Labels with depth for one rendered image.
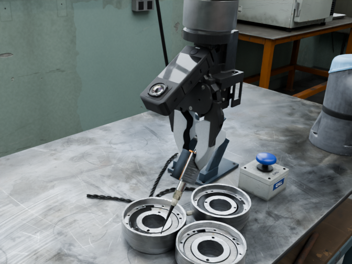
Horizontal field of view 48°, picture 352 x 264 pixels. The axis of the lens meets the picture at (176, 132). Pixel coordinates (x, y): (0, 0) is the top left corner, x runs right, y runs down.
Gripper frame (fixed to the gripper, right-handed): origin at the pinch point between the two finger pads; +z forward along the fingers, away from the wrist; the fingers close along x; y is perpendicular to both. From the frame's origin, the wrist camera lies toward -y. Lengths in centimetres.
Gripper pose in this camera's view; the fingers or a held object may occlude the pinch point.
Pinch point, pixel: (190, 160)
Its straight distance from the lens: 62.9
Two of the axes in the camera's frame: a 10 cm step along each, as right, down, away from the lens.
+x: -7.5, -3.0, 5.9
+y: 6.6, -2.8, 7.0
